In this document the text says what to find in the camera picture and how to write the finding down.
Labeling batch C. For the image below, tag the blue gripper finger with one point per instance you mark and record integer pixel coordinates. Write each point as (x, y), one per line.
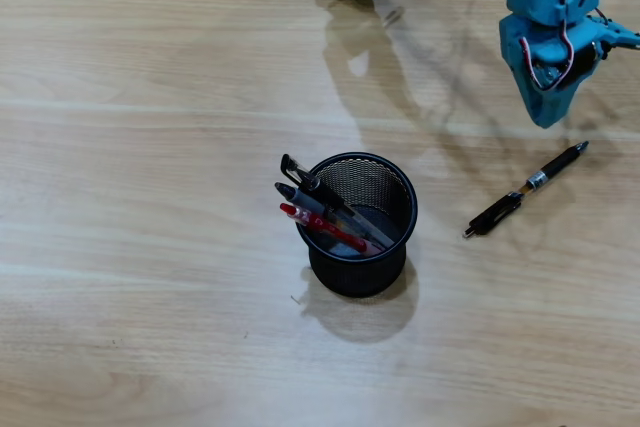
(547, 109)

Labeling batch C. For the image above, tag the blue gripper body with servo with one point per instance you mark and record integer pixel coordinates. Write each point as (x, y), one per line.
(531, 78)

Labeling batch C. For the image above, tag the black retractable pen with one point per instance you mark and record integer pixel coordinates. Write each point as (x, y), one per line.
(555, 164)

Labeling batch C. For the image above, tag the clear pen with black cap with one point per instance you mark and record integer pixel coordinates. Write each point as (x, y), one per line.
(320, 187)

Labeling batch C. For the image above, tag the red retractable pen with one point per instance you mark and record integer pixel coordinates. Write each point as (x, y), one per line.
(325, 227)

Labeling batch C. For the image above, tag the black mesh pen holder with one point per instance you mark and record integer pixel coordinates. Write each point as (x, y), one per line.
(360, 277)

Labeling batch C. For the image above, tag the wrist camera on blue mount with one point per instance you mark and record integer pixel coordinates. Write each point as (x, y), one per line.
(620, 37)

